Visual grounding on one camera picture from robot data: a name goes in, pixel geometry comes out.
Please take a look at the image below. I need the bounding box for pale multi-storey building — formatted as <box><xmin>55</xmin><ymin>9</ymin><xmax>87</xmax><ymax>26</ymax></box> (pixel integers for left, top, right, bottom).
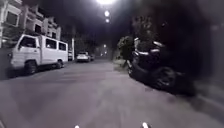
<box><xmin>0</xmin><ymin>0</ymin><xmax>63</xmax><ymax>48</ymax></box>

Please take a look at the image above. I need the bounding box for white car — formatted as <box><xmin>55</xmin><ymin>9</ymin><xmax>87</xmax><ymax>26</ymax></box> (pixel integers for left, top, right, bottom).
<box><xmin>75</xmin><ymin>51</ymin><xmax>92</xmax><ymax>63</ymax></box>

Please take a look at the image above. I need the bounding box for white van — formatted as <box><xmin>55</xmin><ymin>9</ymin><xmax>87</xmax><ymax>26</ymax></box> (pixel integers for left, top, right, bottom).
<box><xmin>8</xmin><ymin>33</ymin><xmax>70</xmax><ymax>76</ymax></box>

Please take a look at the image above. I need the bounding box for grey asphalt road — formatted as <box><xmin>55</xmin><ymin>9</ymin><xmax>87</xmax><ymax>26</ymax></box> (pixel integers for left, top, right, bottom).
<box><xmin>0</xmin><ymin>59</ymin><xmax>224</xmax><ymax>128</ymax></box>

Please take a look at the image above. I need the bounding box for pale pole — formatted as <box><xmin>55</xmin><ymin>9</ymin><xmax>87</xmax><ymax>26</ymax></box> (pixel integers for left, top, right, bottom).
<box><xmin>70</xmin><ymin>37</ymin><xmax>76</xmax><ymax>62</ymax></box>

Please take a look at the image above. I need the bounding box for dark parked motorcycle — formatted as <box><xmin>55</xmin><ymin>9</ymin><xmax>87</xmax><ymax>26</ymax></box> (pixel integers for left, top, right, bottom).
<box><xmin>126</xmin><ymin>40</ymin><xmax>198</xmax><ymax>96</ymax></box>

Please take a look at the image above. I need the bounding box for bush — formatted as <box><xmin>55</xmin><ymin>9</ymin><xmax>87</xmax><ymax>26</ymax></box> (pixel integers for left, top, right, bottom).
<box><xmin>116</xmin><ymin>35</ymin><xmax>136</xmax><ymax>61</ymax></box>

